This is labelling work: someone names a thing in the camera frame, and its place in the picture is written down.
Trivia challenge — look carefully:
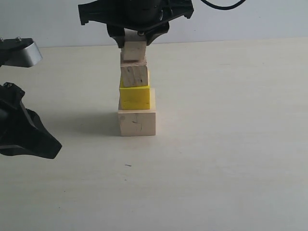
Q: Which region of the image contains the medium small wooden cube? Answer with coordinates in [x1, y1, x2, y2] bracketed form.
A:
[120, 52, 149, 87]

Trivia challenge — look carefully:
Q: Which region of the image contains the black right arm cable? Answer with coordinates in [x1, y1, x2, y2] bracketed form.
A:
[201, 0, 245, 11]

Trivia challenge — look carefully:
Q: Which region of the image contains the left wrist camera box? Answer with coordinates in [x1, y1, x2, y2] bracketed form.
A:
[0, 37, 42, 68]

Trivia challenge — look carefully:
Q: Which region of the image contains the large light wooden cube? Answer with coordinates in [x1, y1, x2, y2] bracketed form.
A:
[117, 88, 156, 137]

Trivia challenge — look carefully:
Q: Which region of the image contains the yellow cube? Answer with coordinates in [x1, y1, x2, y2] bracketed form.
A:
[119, 71, 151, 110]

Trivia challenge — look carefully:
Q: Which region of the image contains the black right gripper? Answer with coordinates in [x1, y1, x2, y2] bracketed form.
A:
[78, 0, 194, 49]

